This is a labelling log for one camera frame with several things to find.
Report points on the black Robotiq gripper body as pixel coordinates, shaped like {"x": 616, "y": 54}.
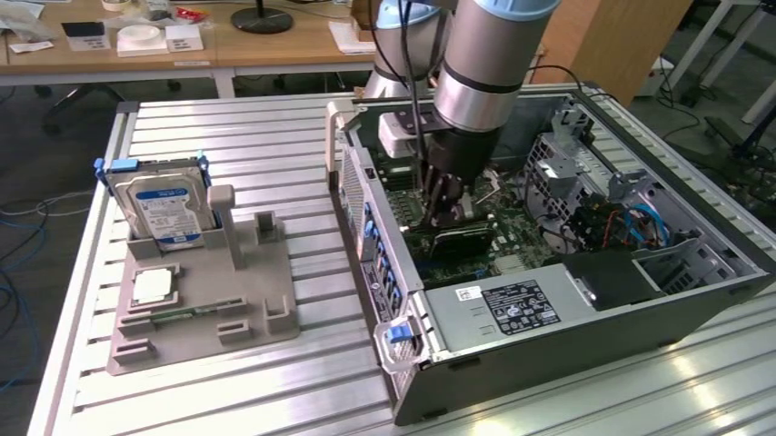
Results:
{"x": 464, "y": 152}

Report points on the green graphics card black fan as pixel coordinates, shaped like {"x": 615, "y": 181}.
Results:
{"x": 461, "y": 243}

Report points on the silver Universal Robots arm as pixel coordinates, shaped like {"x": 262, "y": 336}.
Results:
{"x": 491, "y": 59}

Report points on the metal socket cover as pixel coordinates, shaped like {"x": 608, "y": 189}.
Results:
{"x": 492, "y": 181}

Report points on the green motherboard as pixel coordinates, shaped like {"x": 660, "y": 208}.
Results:
{"x": 516, "y": 227}

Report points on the metal disk bay cage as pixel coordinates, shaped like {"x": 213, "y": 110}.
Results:
{"x": 558, "y": 172}

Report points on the grey power supply unit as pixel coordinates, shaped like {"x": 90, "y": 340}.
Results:
{"x": 516, "y": 304}

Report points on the blue case latch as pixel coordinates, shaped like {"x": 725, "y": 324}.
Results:
{"x": 399, "y": 334}

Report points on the white paper stack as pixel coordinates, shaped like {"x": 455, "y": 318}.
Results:
{"x": 351, "y": 41}

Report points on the cardboard box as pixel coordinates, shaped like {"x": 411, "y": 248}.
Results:
{"x": 363, "y": 18}

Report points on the black open PC case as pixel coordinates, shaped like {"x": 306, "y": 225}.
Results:
{"x": 546, "y": 354}

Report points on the wooden cabinet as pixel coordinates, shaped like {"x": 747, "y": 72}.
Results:
{"x": 631, "y": 41}

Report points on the wooden desk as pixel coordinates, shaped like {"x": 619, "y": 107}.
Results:
{"x": 273, "y": 50}

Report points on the grey plastic parts rack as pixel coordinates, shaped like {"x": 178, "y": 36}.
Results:
{"x": 206, "y": 281}

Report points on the black round lamp base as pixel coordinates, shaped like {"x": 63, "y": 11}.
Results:
{"x": 262, "y": 20}

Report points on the hard disk in blue caddy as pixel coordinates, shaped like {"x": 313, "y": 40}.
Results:
{"x": 164, "y": 209}

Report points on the green RAM stick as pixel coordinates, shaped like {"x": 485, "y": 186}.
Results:
{"x": 182, "y": 313}

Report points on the silver CPU chip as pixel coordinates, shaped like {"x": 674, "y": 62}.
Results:
{"x": 152, "y": 286}

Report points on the red packet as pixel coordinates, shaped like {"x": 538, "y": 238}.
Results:
{"x": 193, "y": 15}

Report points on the white box with tape roll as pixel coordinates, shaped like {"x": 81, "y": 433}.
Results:
{"x": 141, "y": 41}

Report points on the black office chair base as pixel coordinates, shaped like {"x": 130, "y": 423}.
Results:
{"x": 67, "y": 104}

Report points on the black and white box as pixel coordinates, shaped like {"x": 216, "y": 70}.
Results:
{"x": 86, "y": 36}

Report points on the small white paper label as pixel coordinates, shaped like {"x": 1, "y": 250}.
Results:
{"x": 30, "y": 46}

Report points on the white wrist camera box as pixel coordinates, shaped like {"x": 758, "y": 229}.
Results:
{"x": 397, "y": 136}

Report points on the metal drive bracket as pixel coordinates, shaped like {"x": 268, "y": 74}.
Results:
{"x": 686, "y": 254}

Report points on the white desk frame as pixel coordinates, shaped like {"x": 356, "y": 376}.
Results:
{"x": 702, "y": 45}

